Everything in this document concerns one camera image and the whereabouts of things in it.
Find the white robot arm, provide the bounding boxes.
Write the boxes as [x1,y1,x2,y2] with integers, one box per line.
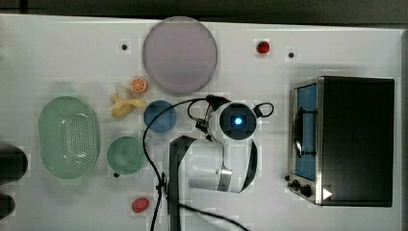
[164,102,258,231]

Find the grey round plate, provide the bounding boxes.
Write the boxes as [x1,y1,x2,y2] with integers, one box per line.
[142,16,218,94]

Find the blue cup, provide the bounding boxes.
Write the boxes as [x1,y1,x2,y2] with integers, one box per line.
[143,100,177,133]

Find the orange slice toy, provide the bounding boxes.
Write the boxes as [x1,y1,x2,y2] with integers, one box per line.
[130,77,148,93]

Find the yellow banana peel toy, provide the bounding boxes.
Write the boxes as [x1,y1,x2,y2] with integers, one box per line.
[109,86,146,118]

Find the green mug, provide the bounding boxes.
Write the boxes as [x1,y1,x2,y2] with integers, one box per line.
[107,136,146,175]

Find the red strawberry toy far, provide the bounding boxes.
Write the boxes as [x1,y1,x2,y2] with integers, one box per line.
[256,41,270,54]

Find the red strawberry toy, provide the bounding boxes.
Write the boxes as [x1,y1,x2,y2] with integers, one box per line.
[256,41,270,54]
[132,197,150,214]

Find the red strawberry toy near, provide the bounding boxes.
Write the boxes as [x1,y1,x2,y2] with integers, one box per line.
[132,197,150,214]

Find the green colander basket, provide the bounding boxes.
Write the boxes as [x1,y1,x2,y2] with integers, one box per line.
[38,96,100,179]

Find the black toaster oven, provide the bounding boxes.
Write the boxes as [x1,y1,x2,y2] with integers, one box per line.
[285,76,395,207]

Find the black cylinder upper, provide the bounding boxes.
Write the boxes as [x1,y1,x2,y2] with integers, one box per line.
[0,146,28,184]

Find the black cylinder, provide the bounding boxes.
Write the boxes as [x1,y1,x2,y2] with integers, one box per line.
[0,193,15,219]
[0,146,28,184]

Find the black cylinder lower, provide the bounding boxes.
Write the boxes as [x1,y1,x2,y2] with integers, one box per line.
[0,193,15,219]

